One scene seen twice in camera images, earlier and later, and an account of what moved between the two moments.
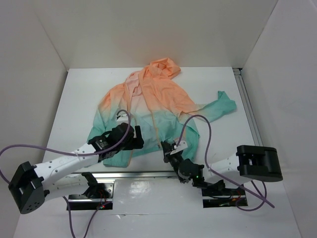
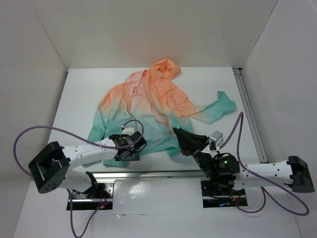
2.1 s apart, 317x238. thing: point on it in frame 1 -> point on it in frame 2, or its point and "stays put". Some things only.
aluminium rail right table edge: [246, 102] stays put
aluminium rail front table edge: [130, 175] stays put
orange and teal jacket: [163, 111] stays put
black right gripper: [167, 149] -> [190, 144]
